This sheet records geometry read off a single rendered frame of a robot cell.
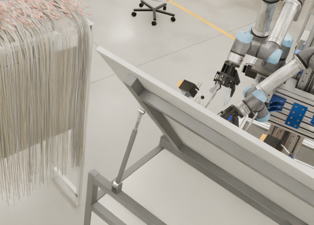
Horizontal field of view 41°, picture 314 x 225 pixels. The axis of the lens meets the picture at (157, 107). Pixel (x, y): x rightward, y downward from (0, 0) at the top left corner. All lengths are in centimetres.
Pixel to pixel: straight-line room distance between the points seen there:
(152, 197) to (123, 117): 176
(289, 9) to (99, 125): 209
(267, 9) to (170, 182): 108
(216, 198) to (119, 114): 184
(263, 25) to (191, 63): 235
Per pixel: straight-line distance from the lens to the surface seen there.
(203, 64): 487
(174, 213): 216
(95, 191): 208
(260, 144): 130
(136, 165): 234
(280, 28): 220
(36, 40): 205
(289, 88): 279
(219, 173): 220
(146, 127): 380
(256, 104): 221
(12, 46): 200
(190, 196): 225
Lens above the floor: 247
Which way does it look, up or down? 38 degrees down
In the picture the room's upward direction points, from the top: 11 degrees clockwise
